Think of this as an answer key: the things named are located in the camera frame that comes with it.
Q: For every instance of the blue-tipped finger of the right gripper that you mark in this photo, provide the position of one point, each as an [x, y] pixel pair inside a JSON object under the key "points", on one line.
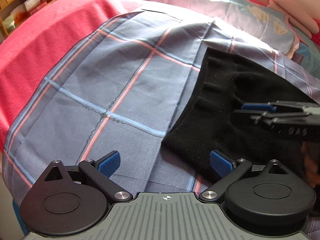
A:
{"points": [[267, 107]]}

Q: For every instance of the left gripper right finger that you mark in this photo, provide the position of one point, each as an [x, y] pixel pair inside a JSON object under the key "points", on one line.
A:
{"points": [[229, 170]]}

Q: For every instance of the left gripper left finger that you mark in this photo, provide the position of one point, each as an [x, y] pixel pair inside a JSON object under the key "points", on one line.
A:
{"points": [[99, 172]]}

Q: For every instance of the person's right hand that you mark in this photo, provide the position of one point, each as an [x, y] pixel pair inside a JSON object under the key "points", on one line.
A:
{"points": [[311, 168]]}

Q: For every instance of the teal patterned pillow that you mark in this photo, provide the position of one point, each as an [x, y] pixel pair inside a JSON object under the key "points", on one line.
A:
{"points": [[307, 54]]}

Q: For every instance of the floral light blue pillow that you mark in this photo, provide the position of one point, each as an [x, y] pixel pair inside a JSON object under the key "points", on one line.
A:
{"points": [[266, 24]]}

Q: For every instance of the plaid purple bed sheet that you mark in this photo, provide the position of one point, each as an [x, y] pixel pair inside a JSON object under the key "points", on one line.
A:
{"points": [[159, 85]]}

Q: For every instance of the peach folded cloth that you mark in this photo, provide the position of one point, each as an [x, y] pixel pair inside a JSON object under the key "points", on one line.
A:
{"points": [[297, 16]]}

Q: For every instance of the red fleece blanket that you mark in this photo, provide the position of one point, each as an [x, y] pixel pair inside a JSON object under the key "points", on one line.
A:
{"points": [[39, 43]]}

